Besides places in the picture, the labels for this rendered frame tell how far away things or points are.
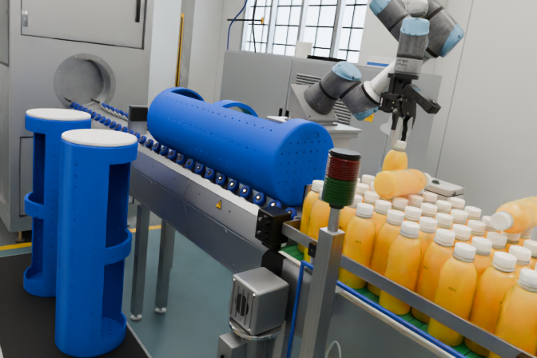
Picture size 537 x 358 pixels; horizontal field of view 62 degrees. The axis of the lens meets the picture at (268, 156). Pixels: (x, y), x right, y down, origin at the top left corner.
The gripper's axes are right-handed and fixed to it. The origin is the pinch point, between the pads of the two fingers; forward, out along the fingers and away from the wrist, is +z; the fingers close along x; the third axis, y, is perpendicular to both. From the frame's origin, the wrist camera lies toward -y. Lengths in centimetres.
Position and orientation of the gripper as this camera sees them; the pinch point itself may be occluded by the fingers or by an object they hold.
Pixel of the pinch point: (399, 143)
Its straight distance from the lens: 138.3
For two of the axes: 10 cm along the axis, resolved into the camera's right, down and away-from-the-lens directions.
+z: -1.2, 9.7, 2.2
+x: -7.7, 0.5, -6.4
